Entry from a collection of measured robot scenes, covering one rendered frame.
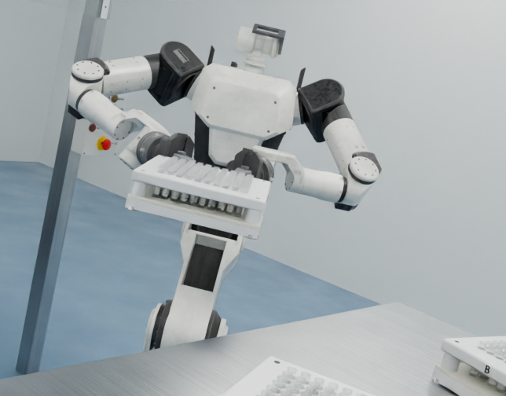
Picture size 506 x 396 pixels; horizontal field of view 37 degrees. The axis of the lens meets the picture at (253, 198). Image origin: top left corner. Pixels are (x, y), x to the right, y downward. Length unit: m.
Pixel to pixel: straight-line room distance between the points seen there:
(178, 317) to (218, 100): 0.57
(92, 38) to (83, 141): 0.34
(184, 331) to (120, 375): 0.91
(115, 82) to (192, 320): 0.63
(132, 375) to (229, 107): 1.11
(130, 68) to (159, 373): 1.13
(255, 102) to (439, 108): 2.79
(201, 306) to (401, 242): 2.94
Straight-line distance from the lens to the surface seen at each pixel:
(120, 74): 2.00
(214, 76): 2.01
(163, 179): 1.36
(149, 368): 1.04
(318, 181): 1.83
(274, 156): 1.79
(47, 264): 2.77
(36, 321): 2.84
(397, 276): 4.80
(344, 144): 1.96
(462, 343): 1.26
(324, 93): 2.05
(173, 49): 2.09
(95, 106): 1.87
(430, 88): 4.72
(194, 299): 1.95
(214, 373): 1.07
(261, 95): 1.99
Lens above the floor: 1.28
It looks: 10 degrees down
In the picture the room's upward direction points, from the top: 13 degrees clockwise
